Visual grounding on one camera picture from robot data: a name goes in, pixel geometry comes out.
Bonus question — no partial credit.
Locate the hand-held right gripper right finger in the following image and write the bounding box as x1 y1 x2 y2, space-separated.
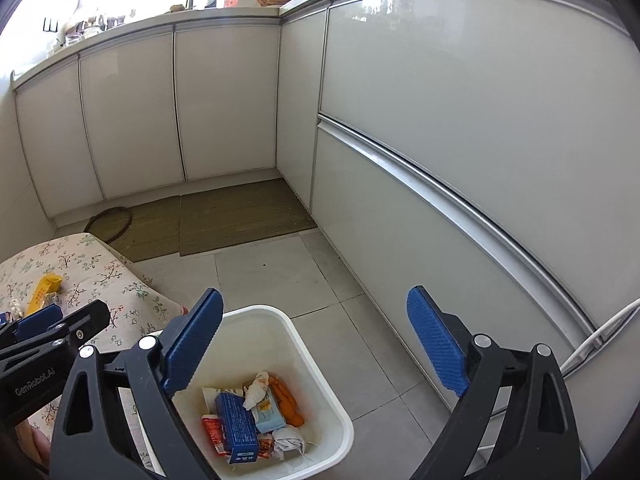
406 286 582 480

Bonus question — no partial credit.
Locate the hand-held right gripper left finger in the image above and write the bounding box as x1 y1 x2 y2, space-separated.
49 288 224 480

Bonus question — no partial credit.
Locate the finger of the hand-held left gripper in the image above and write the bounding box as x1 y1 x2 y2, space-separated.
11 304 64 342
0 299 111 361

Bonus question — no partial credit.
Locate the white plastic bin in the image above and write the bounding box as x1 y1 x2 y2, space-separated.
149 304 355 479

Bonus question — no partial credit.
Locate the orange wrapper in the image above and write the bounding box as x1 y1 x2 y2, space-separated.
270 376 305 427

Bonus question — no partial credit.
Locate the light blue tissue packet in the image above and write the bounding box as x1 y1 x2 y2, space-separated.
250 385 287 434

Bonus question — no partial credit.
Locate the red snack wrapper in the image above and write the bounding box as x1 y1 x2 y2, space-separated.
201 413 231 457

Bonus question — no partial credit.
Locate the woven floor mat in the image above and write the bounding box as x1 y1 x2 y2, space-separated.
178 178 319 257
106 195 182 264

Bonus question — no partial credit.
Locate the narrow white cabinet door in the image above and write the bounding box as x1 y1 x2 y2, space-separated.
276 7 331 212

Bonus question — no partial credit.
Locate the yellow snack bag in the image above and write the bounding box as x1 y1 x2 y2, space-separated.
25 273 65 314

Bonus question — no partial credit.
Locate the large blue carton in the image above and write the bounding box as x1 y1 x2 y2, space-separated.
216 392 260 464

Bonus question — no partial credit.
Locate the white drawer front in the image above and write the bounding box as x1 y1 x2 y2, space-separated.
318 0 640 317
312 115 603 413

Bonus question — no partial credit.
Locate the round woven ring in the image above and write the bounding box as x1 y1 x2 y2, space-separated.
83 206 134 242

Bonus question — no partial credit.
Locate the stained tissue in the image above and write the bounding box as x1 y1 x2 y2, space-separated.
243 371 274 411

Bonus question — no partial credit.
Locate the white kitchen countertop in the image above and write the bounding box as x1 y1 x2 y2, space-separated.
11 0 601 87

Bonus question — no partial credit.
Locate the person's left hand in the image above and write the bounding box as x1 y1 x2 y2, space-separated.
15 420 52 467

